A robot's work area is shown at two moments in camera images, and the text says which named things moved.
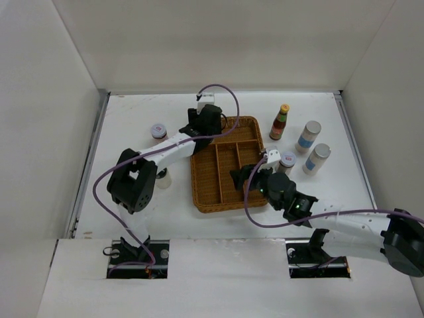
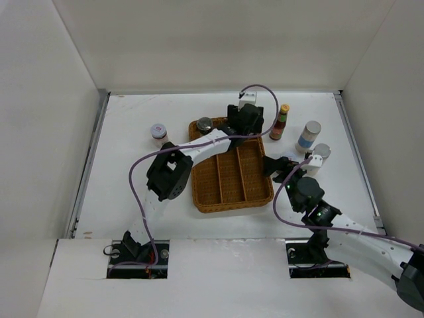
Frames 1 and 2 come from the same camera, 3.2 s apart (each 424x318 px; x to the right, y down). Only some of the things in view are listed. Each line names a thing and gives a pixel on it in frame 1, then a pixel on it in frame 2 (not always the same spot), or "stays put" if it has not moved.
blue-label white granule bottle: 310,132 stays put
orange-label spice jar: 159,133 stays put
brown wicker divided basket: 212,184 stays put
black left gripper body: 193,116 to 256,130
